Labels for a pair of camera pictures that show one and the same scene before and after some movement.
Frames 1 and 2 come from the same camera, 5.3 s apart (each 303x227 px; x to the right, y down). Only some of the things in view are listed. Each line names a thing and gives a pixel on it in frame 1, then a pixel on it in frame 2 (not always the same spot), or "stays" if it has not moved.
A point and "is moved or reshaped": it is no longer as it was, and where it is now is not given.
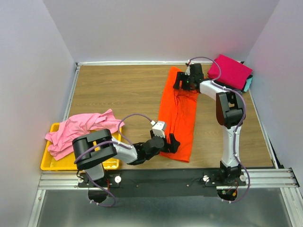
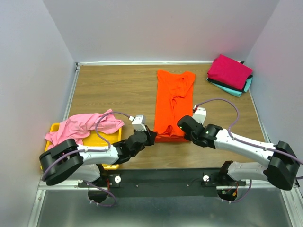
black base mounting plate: [198, 182] stays
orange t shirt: [177, 111] is moved or reshaped
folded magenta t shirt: [233, 74] stays
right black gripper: [181, 77] → [187, 136]
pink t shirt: [61, 139] stays
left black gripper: [173, 146] → [150, 136]
